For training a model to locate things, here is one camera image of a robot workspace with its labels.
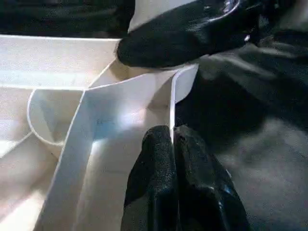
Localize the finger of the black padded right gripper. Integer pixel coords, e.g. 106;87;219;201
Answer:
116;0;263;70

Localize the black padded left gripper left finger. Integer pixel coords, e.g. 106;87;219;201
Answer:
122;124;179;231

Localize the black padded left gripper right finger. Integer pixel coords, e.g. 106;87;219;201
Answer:
174;124;249;231

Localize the white plastic table leg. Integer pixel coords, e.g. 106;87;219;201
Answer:
128;0;193;32

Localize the black shiny mat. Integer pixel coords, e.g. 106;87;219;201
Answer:
0;0;308;231

